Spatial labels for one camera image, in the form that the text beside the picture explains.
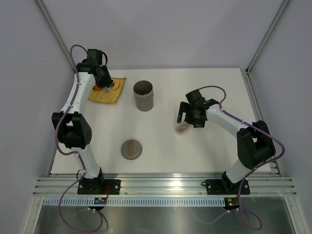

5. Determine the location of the grey round lid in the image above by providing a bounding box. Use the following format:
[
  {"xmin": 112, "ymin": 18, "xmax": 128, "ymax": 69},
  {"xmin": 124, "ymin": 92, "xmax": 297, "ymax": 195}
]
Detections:
[{"xmin": 121, "ymin": 139, "xmax": 143, "ymax": 160}]

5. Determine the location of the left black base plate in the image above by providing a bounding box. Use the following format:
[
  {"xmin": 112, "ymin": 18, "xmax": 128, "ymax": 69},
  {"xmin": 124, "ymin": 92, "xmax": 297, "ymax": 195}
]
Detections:
[{"xmin": 77, "ymin": 178, "xmax": 121, "ymax": 195}]

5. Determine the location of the clear cutlery case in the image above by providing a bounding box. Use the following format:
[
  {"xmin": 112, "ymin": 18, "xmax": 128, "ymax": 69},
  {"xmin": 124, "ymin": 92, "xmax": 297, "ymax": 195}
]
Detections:
[{"xmin": 175, "ymin": 121, "xmax": 191, "ymax": 135}]

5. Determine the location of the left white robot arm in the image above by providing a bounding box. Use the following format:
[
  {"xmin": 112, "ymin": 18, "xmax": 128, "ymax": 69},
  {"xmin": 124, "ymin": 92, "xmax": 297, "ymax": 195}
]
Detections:
[{"xmin": 52, "ymin": 49, "xmax": 114, "ymax": 194}]

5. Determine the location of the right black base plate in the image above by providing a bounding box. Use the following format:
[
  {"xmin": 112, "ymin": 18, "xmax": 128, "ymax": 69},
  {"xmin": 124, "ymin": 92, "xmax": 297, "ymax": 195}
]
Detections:
[{"xmin": 201, "ymin": 179, "xmax": 242, "ymax": 195}]

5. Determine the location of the aluminium front rail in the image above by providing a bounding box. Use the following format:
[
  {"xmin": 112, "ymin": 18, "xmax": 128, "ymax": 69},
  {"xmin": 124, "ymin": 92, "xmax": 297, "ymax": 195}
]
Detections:
[{"xmin": 32, "ymin": 173, "xmax": 297, "ymax": 197}]

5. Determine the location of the bamboo mat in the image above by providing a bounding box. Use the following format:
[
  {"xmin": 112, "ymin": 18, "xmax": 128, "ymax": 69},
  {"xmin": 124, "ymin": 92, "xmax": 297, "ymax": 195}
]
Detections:
[{"xmin": 88, "ymin": 77, "xmax": 127, "ymax": 104}]

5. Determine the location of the orange food slice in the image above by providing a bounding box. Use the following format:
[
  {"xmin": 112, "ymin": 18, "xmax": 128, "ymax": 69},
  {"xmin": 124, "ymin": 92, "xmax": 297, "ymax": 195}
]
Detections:
[{"xmin": 113, "ymin": 79, "xmax": 120, "ymax": 90}]

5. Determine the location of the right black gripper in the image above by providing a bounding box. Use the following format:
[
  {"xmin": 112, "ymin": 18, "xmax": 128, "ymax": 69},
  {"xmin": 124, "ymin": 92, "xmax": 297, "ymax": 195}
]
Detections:
[{"xmin": 177, "ymin": 101, "xmax": 205, "ymax": 128}]

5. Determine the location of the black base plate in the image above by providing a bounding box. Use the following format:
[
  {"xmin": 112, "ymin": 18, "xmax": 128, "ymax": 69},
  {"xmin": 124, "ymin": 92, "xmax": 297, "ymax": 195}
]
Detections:
[
  {"xmin": 201, "ymin": 179, "xmax": 242, "ymax": 195},
  {"xmin": 77, "ymin": 178, "xmax": 121, "ymax": 195}
]

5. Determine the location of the white slotted cable duct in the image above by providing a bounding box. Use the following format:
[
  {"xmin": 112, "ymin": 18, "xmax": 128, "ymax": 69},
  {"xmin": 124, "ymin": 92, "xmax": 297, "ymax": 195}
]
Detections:
[{"xmin": 43, "ymin": 197, "xmax": 225, "ymax": 207}]

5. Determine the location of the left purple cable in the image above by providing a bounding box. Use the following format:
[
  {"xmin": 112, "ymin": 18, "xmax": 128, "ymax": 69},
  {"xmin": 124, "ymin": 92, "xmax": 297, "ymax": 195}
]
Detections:
[{"xmin": 55, "ymin": 44, "xmax": 109, "ymax": 232}]

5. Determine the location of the brown lid handle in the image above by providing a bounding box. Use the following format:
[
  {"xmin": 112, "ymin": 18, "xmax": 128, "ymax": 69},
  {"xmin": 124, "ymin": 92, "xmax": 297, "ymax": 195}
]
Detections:
[{"xmin": 128, "ymin": 140, "xmax": 134, "ymax": 156}]

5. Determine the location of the grey cylindrical lunch container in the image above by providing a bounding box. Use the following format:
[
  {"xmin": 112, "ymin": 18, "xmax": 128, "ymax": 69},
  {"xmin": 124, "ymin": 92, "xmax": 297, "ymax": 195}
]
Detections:
[{"xmin": 133, "ymin": 80, "xmax": 154, "ymax": 112}]

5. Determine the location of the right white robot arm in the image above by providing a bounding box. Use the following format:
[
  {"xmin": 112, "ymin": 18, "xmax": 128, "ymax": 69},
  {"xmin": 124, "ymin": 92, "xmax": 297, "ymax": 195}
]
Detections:
[{"xmin": 177, "ymin": 89, "xmax": 276, "ymax": 195}]

